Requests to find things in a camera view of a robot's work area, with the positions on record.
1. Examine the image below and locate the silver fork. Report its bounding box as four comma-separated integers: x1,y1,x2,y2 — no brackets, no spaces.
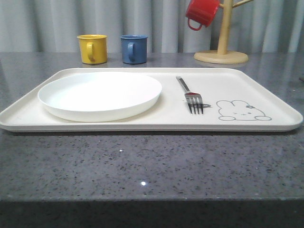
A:
176,76,203,114

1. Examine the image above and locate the white round plate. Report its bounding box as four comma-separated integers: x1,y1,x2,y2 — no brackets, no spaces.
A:
38,72,162,122

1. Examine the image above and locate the blue mug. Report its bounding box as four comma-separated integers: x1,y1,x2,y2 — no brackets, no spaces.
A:
121,35,148,65

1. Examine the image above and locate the yellow mug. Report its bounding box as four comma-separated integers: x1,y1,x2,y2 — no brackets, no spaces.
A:
77,34,107,65

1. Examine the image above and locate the wooden mug tree stand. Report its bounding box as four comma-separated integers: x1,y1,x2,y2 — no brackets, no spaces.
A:
194,0,251,64

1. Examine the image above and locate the red mug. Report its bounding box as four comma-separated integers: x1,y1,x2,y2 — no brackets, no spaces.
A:
186,0,220,31

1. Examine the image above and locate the grey curtain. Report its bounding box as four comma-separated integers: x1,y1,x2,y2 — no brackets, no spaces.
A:
0,0,304,54

